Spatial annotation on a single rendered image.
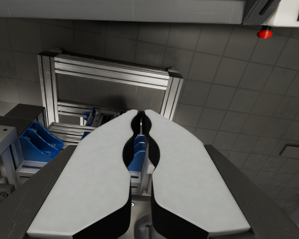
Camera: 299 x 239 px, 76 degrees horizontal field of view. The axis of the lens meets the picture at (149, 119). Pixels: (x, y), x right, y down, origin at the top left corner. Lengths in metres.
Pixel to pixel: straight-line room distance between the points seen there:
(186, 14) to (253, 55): 1.21
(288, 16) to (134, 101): 0.99
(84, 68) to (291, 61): 1.42
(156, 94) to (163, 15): 0.89
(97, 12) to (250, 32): 1.25
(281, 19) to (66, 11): 0.38
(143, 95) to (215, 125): 0.75
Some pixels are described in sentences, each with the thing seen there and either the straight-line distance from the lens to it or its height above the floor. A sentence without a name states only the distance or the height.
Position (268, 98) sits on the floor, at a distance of 1.80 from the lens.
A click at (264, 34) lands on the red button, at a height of 0.82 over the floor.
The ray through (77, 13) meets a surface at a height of 0.95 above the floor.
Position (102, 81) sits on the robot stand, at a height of 0.21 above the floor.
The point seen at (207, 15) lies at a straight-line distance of 0.42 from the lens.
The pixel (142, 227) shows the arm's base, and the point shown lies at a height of 1.06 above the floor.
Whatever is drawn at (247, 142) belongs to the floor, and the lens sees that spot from 1.96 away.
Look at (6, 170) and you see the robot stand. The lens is 0.64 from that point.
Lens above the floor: 1.35
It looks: 59 degrees down
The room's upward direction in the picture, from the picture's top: 176 degrees clockwise
